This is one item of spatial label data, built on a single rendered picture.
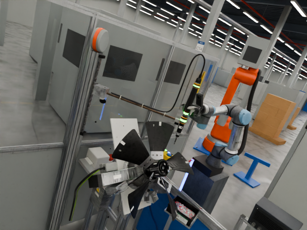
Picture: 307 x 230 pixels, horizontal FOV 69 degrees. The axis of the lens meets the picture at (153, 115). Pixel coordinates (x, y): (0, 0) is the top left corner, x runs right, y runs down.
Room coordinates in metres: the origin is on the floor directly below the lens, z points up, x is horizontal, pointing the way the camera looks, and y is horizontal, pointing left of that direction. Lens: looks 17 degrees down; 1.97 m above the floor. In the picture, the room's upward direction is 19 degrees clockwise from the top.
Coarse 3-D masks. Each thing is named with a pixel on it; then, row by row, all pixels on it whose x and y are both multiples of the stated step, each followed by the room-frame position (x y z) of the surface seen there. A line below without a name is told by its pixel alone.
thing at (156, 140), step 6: (150, 126) 1.59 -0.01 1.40; (156, 126) 1.60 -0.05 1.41; (162, 126) 1.61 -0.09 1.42; (168, 126) 1.63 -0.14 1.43; (150, 132) 1.57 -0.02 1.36; (156, 132) 1.57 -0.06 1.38; (162, 132) 1.58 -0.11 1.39; (168, 132) 1.59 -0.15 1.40; (150, 138) 1.54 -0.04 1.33; (156, 138) 1.54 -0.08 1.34; (162, 138) 1.55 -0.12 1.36; (168, 138) 1.56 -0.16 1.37; (150, 144) 1.52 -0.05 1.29; (156, 144) 1.51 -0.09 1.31; (162, 144) 1.52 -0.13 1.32; (150, 150) 1.49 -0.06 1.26; (156, 150) 1.49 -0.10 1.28; (162, 150) 1.49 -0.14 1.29
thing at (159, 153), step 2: (152, 152) 1.48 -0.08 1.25; (154, 152) 1.48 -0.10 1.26; (156, 152) 1.48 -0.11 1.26; (158, 152) 1.48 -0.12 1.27; (160, 152) 1.48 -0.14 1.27; (162, 152) 1.48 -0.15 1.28; (152, 154) 1.48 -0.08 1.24; (154, 154) 1.48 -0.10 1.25; (158, 154) 1.48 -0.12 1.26; (160, 154) 1.47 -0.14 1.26; (162, 154) 1.47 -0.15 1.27; (152, 156) 1.47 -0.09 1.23; (154, 156) 1.47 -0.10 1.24; (156, 156) 1.47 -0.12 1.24; (158, 156) 1.47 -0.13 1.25; (160, 156) 1.47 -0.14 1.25; (162, 156) 1.47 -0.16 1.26; (154, 158) 1.46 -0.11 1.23; (156, 158) 1.46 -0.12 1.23; (158, 158) 1.46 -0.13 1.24; (160, 158) 1.46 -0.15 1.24; (162, 158) 1.45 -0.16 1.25
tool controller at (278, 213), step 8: (264, 200) 1.35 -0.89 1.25; (256, 208) 1.31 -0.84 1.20; (264, 208) 1.29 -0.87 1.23; (272, 208) 1.30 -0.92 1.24; (280, 208) 1.31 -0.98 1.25; (256, 216) 1.30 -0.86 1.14; (264, 216) 1.27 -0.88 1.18; (272, 216) 1.24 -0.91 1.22; (280, 216) 1.24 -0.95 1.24; (288, 216) 1.25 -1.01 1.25; (256, 224) 1.30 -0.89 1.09; (264, 224) 1.27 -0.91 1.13; (272, 224) 1.24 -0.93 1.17; (280, 224) 1.21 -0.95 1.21; (288, 224) 1.20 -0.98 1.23; (296, 224) 1.21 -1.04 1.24
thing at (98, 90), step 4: (96, 84) 1.55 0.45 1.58; (100, 84) 1.59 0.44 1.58; (96, 88) 1.53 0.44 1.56; (100, 88) 1.52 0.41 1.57; (104, 88) 1.53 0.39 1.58; (108, 88) 1.57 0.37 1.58; (92, 92) 1.54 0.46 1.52; (96, 92) 1.53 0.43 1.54; (100, 92) 1.52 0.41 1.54; (104, 92) 1.52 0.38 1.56; (108, 92) 1.58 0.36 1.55; (100, 96) 1.52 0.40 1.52; (104, 96) 1.52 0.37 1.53
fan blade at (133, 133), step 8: (128, 136) 1.32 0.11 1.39; (136, 136) 1.34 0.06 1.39; (120, 144) 1.28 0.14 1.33; (128, 144) 1.31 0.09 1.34; (136, 144) 1.33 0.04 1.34; (120, 152) 1.28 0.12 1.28; (128, 152) 1.31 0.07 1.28; (136, 152) 1.33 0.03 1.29; (144, 152) 1.36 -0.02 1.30; (128, 160) 1.32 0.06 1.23; (136, 160) 1.34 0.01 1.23; (144, 160) 1.36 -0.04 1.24
